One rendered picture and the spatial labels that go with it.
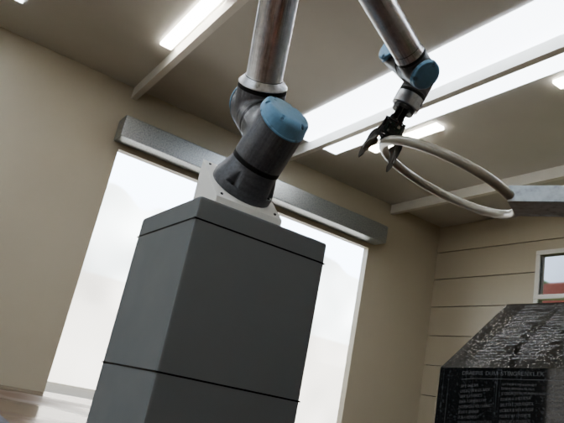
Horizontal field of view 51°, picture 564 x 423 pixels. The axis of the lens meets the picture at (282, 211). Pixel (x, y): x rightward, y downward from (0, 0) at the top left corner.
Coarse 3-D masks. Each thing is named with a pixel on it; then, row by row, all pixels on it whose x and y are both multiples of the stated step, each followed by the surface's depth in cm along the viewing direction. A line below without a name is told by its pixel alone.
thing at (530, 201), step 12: (516, 192) 169; (528, 192) 168; (540, 192) 166; (552, 192) 164; (516, 204) 171; (528, 204) 169; (540, 204) 167; (552, 204) 165; (528, 216) 177; (540, 216) 175; (552, 216) 173
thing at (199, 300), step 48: (144, 240) 168; (192, 240) 140; (240, 240) 148; (288, 240) 156; (144, 288) 154; (192, 288) 139; (240, 288) 146; (288, 288) 153; (144, 336) 143; (192, 336) 137; (240, 336) 144; (288, 336) 151; (144, 384) 133; (192, 384) 135; (240, 384) 141; (288, 384) 149
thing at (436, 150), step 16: (384, 144) 186; (400, 144) 176; (416, 144) 171; (432, 144) 168; (448, 160) 166; (464, 160) 165; (416, 176) 210; (480, 176) 165; (432, 192) 211; (448, 192) 210; (512, 192) 169; (464, 208) 207; (480, 208) 201
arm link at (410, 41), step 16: (368, 0) 155; (384, 0) 155; (368, 16) 160; (384, 16) 158; (400, 16) 160; (384, 32) 162; (400, 32) 161; (400, 48) 164; (416, 48) 166; (400, 64) 169; (416, 64) 168; (432, 64) 168; (416, 80) 169; (432, 80) 171
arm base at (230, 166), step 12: (228, 156) 170; (240, 156) 164; (216, 168) 170; (228, 168) 166; (240, 168) 164; (252, 168) 163; (216, 180) 167; (228, 180) 165; (240, 180) 164; (252, 180) 164; (264, 180) 166; (228, 192) 165; (240, 192) 164; (252, 192) 165; (264, 192) 167; (252, 204) 166; (264, 204) 169
